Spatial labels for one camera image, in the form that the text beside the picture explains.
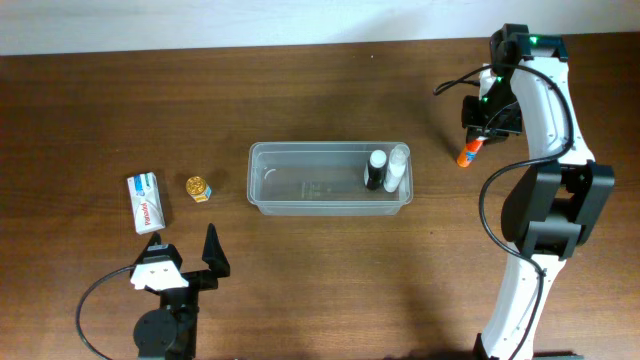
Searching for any orange tube white cap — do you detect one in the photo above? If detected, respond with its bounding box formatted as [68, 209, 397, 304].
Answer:
[456, 136, 486, 168]

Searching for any white Panadol medicine box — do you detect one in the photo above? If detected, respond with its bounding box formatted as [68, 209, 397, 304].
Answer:
[127, 172, 166, 235]

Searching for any white plastic bottle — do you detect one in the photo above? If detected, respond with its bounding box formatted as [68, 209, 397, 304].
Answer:
[383, 144, 410, 193]

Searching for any black bottle white cap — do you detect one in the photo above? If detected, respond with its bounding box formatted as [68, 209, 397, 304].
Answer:
[364, 150, 387, 191]

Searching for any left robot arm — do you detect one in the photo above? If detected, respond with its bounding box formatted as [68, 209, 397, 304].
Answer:
[130, 224, 230, 360]

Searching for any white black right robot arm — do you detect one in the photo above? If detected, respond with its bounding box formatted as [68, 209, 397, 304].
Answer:
[462, 24, 615, 359]

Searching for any clear plastic container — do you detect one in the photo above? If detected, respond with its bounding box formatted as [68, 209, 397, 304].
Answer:
[247, 141, 413, 216]

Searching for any gold-lidded balm jar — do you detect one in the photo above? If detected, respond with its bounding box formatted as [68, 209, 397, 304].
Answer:
[185, 176, 212, 203]

